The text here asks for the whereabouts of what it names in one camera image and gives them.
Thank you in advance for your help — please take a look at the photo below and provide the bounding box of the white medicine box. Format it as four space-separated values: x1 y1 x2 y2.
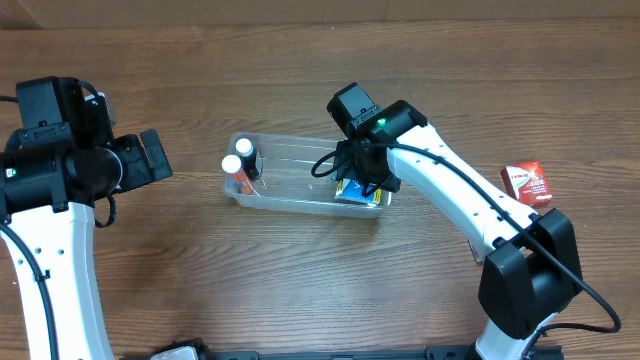
469 241 483 263

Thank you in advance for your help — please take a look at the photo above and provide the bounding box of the black bottle white cap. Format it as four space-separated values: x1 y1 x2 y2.
235 138 263 180

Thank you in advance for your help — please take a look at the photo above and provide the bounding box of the red medicine box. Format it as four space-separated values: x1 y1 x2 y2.
500 161 553 207

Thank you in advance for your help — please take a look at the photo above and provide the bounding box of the blue yellow VapoDrops box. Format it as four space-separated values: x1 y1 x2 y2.
335 179 382 207

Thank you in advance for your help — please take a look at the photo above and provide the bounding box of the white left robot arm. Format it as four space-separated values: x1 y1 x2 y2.
1 76 172 360

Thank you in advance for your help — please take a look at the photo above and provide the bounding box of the clear plastic container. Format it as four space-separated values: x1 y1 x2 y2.
224 132 392 218

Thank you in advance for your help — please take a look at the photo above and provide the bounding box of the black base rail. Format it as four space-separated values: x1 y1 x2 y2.
119 338 565 360

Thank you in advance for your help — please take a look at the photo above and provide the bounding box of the orange bottle white cap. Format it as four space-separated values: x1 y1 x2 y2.
221 154 254 195

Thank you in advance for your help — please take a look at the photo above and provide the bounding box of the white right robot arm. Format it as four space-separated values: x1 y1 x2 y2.
327 83 581 359

